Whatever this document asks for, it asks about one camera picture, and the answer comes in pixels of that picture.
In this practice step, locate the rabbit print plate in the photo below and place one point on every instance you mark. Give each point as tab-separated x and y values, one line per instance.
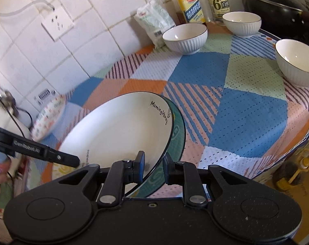
48	117

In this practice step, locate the green plate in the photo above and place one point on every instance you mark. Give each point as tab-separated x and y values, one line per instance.
179	137

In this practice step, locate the white plate with black rim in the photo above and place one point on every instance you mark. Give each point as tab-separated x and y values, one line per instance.
113	132

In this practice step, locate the oil bottle with yellow label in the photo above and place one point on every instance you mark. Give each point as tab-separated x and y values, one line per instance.
190	5

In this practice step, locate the colourful patchwork cloth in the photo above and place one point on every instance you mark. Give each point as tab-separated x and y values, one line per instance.
246	112

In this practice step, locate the white electric kettle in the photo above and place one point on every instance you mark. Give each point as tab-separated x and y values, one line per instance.
9	117

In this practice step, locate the small wall sticker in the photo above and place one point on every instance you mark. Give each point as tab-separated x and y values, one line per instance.
44	95

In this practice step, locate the white plastic bag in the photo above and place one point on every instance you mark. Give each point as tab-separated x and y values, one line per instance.
154	21

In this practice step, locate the black wok with glass lid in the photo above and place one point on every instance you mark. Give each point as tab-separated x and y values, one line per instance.
274	7

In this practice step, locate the white wall socket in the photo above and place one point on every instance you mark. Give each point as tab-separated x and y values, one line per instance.
58	23

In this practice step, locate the white ribbed bowl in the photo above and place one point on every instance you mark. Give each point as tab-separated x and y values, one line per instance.
242	24
185	39
296	63

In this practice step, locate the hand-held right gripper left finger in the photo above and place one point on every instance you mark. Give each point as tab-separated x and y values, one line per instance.
140	164

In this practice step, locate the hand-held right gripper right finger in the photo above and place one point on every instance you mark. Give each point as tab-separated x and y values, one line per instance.
167	167

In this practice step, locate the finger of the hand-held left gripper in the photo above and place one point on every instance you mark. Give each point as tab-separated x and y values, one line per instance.
65	158

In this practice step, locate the clear vinegar bottle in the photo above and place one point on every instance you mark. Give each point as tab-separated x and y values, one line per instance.
218	3

